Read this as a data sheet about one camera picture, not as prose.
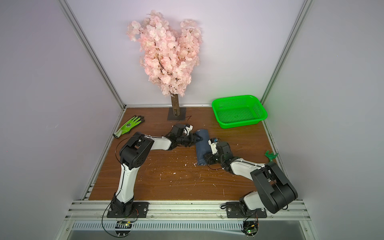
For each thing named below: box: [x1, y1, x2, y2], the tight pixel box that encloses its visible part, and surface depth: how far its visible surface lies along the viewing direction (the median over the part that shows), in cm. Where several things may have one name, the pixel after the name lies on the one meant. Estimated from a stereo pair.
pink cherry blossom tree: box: [127, 10, 203, 117], surface depth 74 cm
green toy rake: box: [264, 150, 279, 162], surface depth 94 cm
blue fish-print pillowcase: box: [195, 129, 210, 166], surface depth 94 cm
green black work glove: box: [113, 115, 145, 139], surface depth 109 cm
